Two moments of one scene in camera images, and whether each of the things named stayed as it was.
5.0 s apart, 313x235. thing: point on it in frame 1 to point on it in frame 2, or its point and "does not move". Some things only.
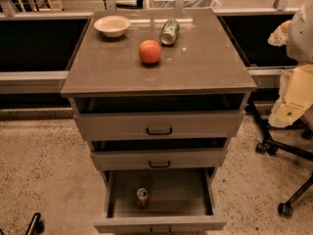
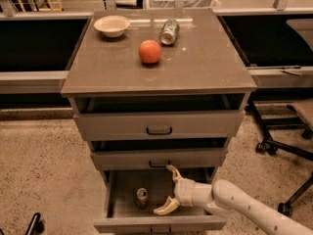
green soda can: [169, 32] does not move
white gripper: [301, 38] to [184, 192]
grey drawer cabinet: [163, 126] does not move
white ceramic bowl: [112, 25] does not move
